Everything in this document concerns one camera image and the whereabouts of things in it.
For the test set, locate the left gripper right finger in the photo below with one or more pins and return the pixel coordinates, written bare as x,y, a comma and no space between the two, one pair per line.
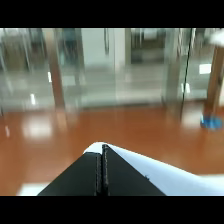
128,176

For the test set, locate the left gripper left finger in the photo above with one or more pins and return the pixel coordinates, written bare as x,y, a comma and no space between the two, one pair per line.
78,176

